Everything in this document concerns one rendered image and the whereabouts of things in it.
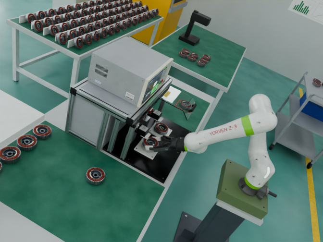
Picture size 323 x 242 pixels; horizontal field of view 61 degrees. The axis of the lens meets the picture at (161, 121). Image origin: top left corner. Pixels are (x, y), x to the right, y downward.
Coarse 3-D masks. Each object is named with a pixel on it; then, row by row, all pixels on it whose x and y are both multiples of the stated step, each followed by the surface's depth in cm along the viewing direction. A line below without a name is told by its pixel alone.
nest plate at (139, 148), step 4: (140, 144) 195; (136, 148) 190; (140, 148) 191; (144, 148) 192; (140, 152) 189; (144, 152) 190; (148, 152) 191; (152, 152) 192; (156, 152) 193; (148, 156) 188; (152, 156) 189
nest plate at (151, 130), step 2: (156, 122) 220; (154, 124) 217; (152, 126) 215; (154, 126) 215; (150, 128) 212; (152, 128) 213; (150, 130) 210; (152, 130) 211; (154, 130) 212; (170, 130) 218; (150, 132) 209; (152, 132) 209; (154, 132) 210; (168, 132) 215; (170, 132) 216; (154, 134) 208; (156, 134) 208; (158, 134) 209; (160, 134) 210; (166, 134) 212; (168, 134) 213; (158, 136) 208; (160, 136) 208
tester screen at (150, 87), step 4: (156, 76) 171; (160, 76) 181; (152, 80) 167; (156, 80) 176; (148, 84) 162; (152, 84) 172; (156, 84) 182; (148, 88) 167; (152, 88) 178; (148, 92) 172; (144, 96) 167; (144, 100) 173
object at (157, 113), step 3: (153, 111) 206; (156, 111) 207; (159, 111) 208; (150, 114) 206; (153, 114) 205; (156, 114) 204; (159, 114) 206; (153, 117) 206; (156, 117) 205; (159, 117) 206; (156, 120) 207; (159, 120) 207
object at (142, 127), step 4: (128, 128) 188; (136, 128) 188; (140, 128) 186; (144, 128) 187; (148, 128) 189; (136, 132) 187; (140, 132) 186; (144, 132) 185; (148, 132) 191; (144, 136) 186; (148, 136) 188
